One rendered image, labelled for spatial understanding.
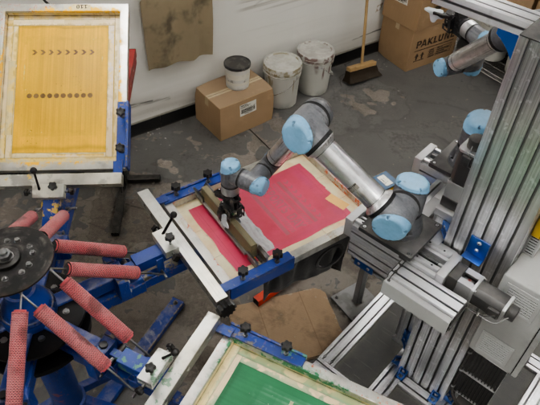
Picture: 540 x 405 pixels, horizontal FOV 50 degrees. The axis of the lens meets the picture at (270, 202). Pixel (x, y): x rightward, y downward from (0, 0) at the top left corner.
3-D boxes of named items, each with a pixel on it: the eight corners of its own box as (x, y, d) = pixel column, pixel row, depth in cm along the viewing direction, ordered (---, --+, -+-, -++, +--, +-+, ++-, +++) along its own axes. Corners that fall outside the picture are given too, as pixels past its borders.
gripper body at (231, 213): (228, 223, 234) (228, 202, 225) (218, 210, 239) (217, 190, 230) (245, 216, 237) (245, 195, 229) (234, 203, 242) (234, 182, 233)
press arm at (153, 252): (170, 246, 237) (169, 238, 234) (177, 255, 234) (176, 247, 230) (131, 263, 230) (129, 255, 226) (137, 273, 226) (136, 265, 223)
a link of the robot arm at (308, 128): (428, 209, 193) (311, 93, 189) (412, 237, 184) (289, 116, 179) (404, 222, 202) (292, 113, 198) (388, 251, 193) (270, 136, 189)
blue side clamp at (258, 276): (287, 260, 240) (288, 249, 235) (293, 267, 237) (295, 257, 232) (224, 292, 228) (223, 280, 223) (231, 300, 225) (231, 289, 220)
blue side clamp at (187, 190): (218, 182, 272) (218, 171, 268) (224, 189, 270) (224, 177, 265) (161, 206, 260) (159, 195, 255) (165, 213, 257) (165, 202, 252)
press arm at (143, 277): (299, 207, 274) (300, 198, 270) (306, 215, 270) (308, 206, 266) (38, 329, 222) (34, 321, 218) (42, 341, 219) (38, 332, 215)
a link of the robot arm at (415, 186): (427, 202, 207) (436, 174, 198) (415, 226, 199) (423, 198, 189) (396, 190, 211) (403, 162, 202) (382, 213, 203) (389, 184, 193)
